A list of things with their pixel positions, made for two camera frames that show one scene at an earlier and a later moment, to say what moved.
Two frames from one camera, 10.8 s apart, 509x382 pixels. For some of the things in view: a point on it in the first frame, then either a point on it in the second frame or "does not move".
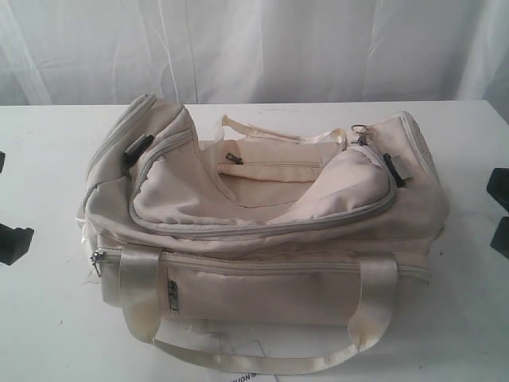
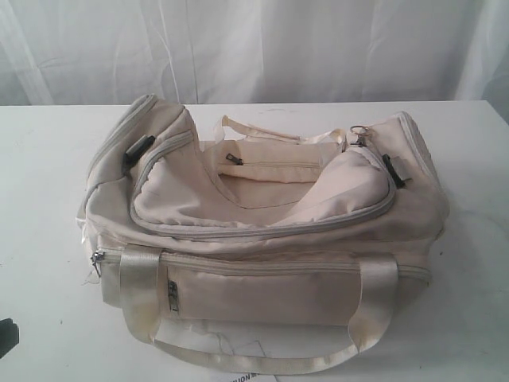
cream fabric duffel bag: [260, 251] does not move
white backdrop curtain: [229, 52] does not move
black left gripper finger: [14, 243] -> [9, 337]
